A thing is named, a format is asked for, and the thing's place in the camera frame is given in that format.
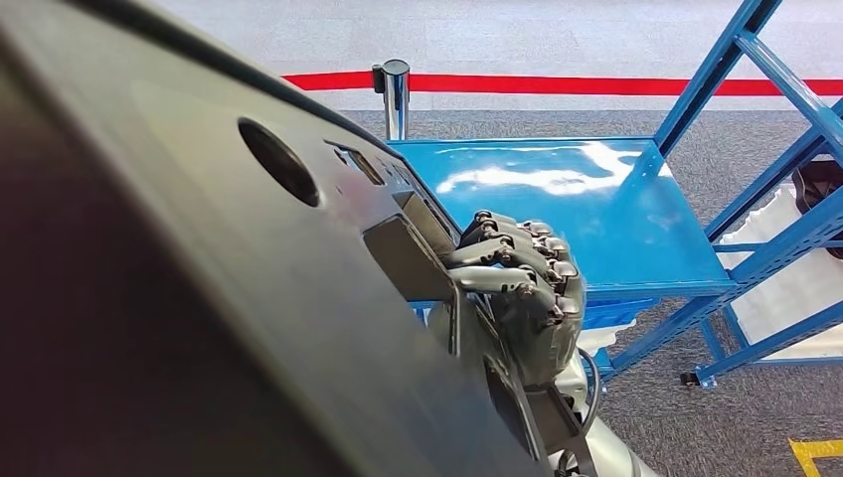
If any black plastic panel part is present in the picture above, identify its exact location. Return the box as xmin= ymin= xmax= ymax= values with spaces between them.
xmin=0 ymin=0 xmax=551 ymax=477

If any blue steel shelf rack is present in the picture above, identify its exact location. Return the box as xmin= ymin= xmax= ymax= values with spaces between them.
xmin=387 ymin=0 xmax=843 ymax=387
xmin=679 ymin=98 xmax=843 ymax=390

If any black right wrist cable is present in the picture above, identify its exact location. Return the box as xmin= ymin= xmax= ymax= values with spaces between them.
xmin=578 ymin=347 xmax=603 ymax=439

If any chrome stanchion post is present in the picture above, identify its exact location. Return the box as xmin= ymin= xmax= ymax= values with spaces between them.
xmin=372 ymin=59 xmax=412 ymax=141

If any yellow floor tape rectangle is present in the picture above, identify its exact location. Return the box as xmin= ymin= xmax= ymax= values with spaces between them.
xmin=788 ymin=438 xmax=843 ymax=477

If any blue plastic crate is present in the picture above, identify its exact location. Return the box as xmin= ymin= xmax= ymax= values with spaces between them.
xmin=579 ymin=297 xmax=660 ymax=331

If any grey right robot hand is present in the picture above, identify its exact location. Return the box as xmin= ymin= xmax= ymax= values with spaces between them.
xmin=442 ymin=210 xmax=587 ymax=390

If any black plastic tray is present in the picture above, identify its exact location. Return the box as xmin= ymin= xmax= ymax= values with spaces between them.
xmin=791 ymin=159 xmax=843 ymax=226

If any red barrier belt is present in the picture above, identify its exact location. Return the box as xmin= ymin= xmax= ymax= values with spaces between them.
xmin=408 ymin=74 xmax=843 ymax=98
xmin=282 ymin=71 xmax=376 ymax=92

